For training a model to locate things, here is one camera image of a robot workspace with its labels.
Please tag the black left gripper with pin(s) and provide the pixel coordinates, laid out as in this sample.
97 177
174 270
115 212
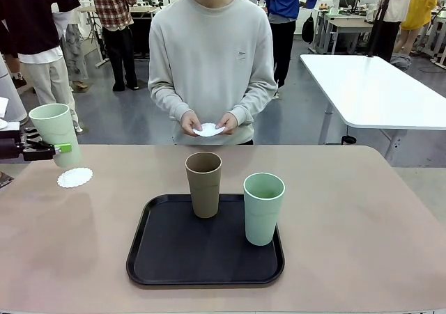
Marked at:
12 147

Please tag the pale green cup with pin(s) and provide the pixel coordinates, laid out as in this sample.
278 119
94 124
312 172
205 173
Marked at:
52 126

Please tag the white scalloped coaster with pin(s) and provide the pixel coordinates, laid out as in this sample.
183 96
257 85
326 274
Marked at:
75 179
209 130

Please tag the brown cup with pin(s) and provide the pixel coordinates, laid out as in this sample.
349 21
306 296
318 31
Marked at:
203 192

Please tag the teal green cup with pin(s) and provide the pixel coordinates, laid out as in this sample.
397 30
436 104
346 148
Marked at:
263 220

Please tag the person's right forearm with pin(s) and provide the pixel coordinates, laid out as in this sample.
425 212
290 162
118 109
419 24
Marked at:
167 101

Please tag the person's left forearm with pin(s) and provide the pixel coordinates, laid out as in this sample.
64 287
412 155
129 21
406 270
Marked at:
252 101

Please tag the person's right hand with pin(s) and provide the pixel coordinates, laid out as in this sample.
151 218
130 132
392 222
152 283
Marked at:
190 124

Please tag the person's left hand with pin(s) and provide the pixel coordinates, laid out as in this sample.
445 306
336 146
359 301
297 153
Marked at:
230 124

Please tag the dark brown floor item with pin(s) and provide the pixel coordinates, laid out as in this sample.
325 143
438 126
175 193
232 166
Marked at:
4 180

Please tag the white cylinder stand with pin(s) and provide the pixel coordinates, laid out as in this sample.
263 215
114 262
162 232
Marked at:
12 98

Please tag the person in patterned trousers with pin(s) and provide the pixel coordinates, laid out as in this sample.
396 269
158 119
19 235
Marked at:
73 49

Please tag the person in black shirt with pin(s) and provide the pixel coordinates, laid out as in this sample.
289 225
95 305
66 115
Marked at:
31 14

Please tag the person in plaid shirt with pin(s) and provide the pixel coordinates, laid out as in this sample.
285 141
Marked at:
111 0

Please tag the person in cream sweatshirt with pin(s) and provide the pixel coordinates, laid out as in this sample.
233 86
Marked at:
209 56

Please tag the black plastic tray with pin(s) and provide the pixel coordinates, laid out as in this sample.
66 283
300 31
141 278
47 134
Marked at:
205 258

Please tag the black hanging bag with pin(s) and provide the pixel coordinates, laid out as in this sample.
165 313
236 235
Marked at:
307 30

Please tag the grey desk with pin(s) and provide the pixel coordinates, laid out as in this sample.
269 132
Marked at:
345 25

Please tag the white side table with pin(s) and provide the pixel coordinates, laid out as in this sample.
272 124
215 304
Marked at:
376 91

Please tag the black tripod pole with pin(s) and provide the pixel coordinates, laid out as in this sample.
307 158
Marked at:
385 0

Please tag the person in beige jacket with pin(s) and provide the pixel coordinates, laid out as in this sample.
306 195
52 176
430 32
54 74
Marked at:
400 0

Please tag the person in yellow coat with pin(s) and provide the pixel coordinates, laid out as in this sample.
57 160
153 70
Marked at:
421 4

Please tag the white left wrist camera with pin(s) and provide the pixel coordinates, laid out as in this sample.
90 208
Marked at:
3 108

